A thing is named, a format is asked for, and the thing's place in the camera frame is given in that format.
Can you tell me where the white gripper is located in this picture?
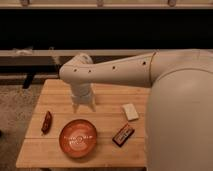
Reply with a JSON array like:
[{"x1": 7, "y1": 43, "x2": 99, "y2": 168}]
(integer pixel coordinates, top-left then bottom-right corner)
[{"x1": 70, "y1": 84, "x2": 96, "y2": 113}]

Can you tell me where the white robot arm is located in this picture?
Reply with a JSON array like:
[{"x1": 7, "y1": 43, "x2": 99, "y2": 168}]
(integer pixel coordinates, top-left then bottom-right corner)
[{"x1": 59, "y1": 49, "x2": 213, "y2": 171}]

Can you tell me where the orange round bowl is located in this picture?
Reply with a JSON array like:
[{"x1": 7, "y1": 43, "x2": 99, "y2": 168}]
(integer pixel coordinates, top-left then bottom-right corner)
[{"x1": 59, "y1": 119, "x2": 97, "y2": 158}]

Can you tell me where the light wooden table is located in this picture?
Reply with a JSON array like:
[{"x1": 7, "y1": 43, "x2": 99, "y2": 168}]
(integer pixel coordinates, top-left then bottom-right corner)
[{"x1": 16, "y1": 79, "x2": 149, "y2": 169}]

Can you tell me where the white sponge block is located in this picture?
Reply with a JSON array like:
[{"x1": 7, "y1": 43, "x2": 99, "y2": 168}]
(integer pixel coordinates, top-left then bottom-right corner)
[{"x1": 122, "y1": 103, "x2": 139, "y2": 121}]

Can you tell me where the orange black snack packet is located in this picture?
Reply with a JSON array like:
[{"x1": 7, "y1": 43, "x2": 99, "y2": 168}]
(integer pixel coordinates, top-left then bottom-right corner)
[{"x1": 112, "y1": 124, "x2": 135, "y2": 147}]

